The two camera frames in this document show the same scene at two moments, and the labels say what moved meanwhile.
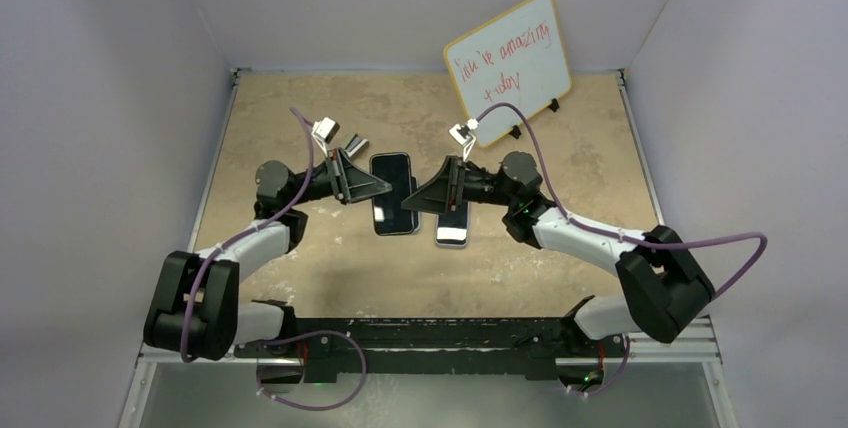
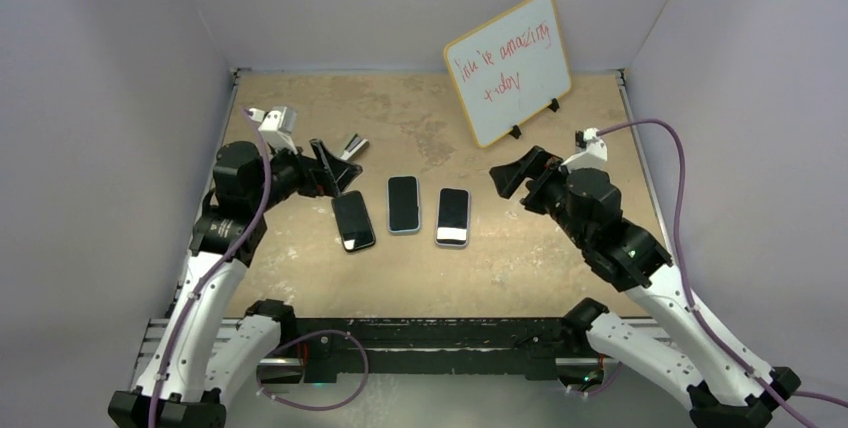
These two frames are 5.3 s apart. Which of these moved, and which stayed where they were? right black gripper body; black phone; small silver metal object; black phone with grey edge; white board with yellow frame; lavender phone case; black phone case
Moved: black phone case; right black gripper body; black phone with grey edge
Stayed: white board with yellow frame; lavender phone case; small silver metal object; black phone
